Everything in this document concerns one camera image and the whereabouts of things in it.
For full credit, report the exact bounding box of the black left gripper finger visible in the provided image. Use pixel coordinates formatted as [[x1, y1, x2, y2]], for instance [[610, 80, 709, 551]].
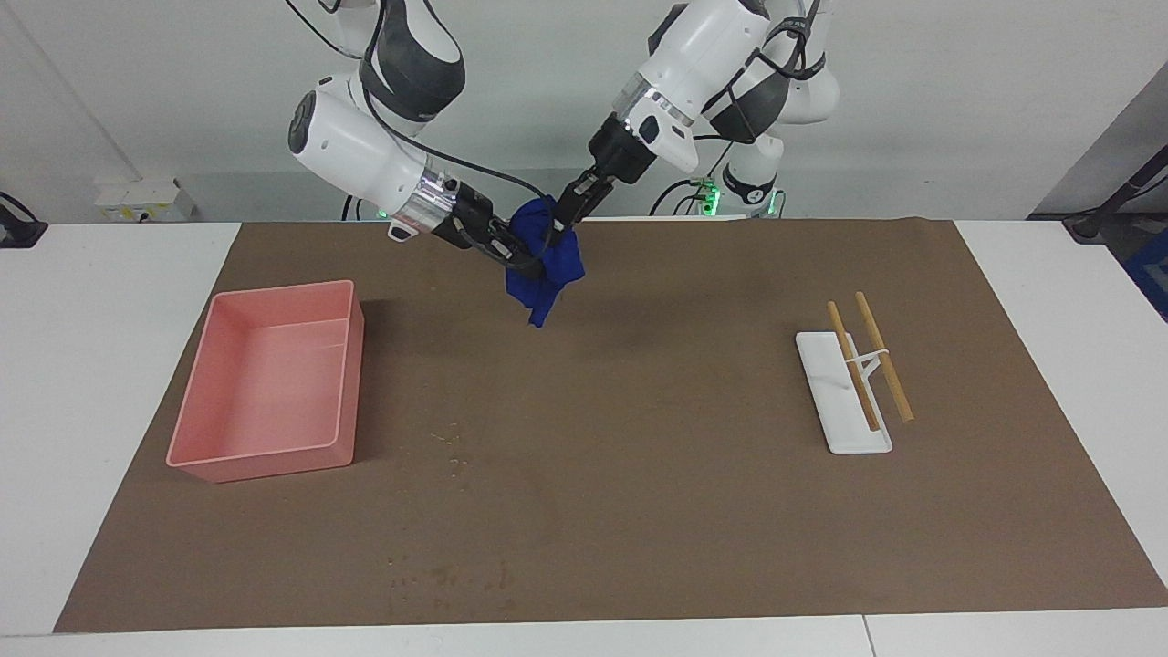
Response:
[[555, 182, 612, 229]]

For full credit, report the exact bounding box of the blue cloth towel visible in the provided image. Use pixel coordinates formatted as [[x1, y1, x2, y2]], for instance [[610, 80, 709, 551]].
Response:
[[506, 195, 587, 329]]

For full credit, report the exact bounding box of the brown table mat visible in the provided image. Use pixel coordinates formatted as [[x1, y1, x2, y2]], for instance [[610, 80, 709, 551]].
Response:
[[53, 217, 1168, 633]]

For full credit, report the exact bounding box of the pink plastic bin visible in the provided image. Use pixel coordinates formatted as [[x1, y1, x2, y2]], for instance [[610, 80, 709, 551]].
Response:
[[166, 279, 366, 484]]

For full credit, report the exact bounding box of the wooden rack rod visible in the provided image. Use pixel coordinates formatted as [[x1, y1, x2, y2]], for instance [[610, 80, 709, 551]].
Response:
[[827, 301, 881, 433], [855, 291, 915, 423]]

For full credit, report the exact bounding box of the white power strip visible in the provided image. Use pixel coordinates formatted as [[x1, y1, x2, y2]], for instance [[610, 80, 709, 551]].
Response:
[[94, 178, 195, 223]]

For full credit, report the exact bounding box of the blue box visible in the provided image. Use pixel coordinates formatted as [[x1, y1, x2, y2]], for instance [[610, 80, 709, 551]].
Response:
[[1124, 228, 1168, 322]]

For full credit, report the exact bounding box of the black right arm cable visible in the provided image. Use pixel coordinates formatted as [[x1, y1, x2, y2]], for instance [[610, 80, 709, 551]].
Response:
[[283, 0, 558, 275]]

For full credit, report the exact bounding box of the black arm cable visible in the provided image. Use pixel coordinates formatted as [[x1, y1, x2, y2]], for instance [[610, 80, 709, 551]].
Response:
[[283, 0, 558, 275], [689, 0, 827, 183]]

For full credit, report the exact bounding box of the black left base cable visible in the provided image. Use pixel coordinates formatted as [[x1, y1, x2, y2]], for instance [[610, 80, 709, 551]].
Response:
[[650, 137, 735, 218]]

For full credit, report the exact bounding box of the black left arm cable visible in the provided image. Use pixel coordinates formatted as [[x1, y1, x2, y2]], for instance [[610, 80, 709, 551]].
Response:
[[689, 0, 827, 183]]

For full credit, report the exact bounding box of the black clamp mount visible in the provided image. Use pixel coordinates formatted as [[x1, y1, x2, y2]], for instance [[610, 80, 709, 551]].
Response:
[[0, 192, 48, 249]]

